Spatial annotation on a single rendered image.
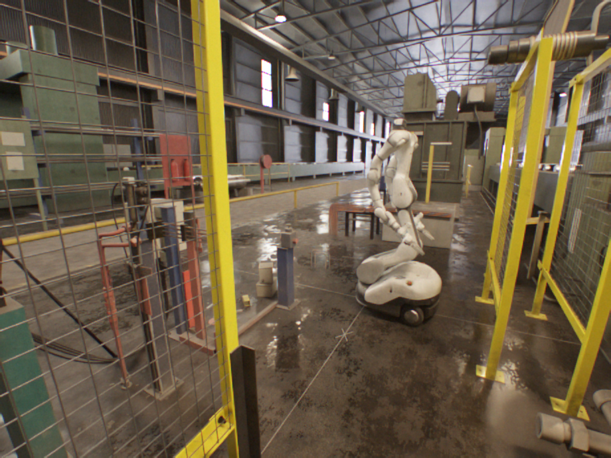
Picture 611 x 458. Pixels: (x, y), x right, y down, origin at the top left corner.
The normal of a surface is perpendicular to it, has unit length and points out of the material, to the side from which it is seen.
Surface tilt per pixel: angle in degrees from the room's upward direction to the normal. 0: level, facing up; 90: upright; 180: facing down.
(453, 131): 90
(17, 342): 90
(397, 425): 0
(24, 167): 90
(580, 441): 60
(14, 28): 90
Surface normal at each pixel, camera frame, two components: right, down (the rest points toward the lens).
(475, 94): -0.47, 0.21
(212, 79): 0.88, 0.11
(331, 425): 0.00, -0.97
